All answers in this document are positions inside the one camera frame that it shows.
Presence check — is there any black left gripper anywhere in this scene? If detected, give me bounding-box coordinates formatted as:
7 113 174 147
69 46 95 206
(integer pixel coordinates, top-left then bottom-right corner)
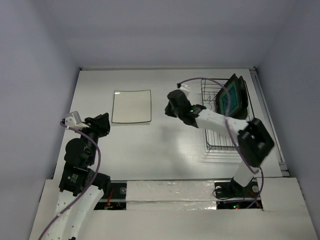
76 111 110 163

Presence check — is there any white square plate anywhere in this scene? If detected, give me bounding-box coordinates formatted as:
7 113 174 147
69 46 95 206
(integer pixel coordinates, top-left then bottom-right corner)
111 89 152 124

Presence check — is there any teal square plate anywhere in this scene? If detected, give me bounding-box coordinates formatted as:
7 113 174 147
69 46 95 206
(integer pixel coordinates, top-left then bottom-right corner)
215 74 242 118

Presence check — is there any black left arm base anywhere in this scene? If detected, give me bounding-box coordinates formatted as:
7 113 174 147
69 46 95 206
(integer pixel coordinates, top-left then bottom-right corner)
106 181 127 201

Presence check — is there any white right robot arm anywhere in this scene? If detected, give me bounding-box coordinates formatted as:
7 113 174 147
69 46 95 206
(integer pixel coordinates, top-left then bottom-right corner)
165 89 275 196

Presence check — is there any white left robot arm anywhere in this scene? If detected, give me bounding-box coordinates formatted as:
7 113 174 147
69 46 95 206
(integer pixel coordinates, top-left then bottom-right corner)
39 111 111 240

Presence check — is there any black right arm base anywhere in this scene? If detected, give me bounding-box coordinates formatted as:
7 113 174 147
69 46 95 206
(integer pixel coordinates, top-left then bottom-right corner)
212 179 260 200

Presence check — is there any dark patterned plate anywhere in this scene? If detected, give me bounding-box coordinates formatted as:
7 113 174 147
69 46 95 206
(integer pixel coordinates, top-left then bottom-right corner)
238 76 243 120

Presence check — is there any dark rear plate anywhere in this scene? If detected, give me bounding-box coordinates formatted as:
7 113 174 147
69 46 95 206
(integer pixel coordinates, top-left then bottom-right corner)
240 78 249 120

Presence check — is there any white foam block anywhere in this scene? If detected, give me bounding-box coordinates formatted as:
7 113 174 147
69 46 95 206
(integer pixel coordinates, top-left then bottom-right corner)
125 180 216 202

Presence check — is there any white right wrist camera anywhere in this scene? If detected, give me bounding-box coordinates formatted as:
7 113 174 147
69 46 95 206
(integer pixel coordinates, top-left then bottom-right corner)
177 83 190 97

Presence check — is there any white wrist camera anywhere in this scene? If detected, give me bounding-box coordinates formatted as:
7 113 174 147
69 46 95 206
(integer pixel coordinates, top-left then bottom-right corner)
62 111 82 127
177 83 190 97

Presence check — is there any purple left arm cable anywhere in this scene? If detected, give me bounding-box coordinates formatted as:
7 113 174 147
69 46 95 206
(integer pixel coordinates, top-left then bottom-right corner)
36 121 103 240

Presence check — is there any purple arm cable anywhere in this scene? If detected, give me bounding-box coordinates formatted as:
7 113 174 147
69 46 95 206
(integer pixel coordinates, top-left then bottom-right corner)
177 77 265 210
36 121 103 240

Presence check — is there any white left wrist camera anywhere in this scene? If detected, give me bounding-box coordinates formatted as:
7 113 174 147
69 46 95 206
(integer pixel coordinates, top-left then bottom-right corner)
62 111 82 127

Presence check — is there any wire dish rack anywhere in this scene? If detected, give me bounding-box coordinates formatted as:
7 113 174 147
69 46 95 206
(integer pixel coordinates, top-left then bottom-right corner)
200 76 255 154

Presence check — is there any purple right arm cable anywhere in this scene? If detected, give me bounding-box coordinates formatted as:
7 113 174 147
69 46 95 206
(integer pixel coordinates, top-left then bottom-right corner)
177 77 265 210

